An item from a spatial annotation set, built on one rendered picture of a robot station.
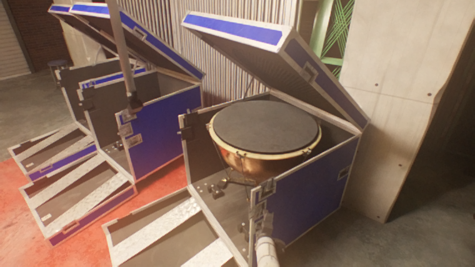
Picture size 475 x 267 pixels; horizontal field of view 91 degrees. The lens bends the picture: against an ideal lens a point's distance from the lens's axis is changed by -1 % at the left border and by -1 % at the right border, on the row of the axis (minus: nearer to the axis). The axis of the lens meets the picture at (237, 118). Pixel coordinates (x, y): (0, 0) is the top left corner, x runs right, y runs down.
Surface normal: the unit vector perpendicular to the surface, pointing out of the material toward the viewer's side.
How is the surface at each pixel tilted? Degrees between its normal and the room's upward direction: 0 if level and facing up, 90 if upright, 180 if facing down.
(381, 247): 0
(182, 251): 1
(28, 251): 0
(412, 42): 90
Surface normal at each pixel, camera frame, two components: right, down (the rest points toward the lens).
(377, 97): -0.56, 0.40
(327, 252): 0.00, -0.88
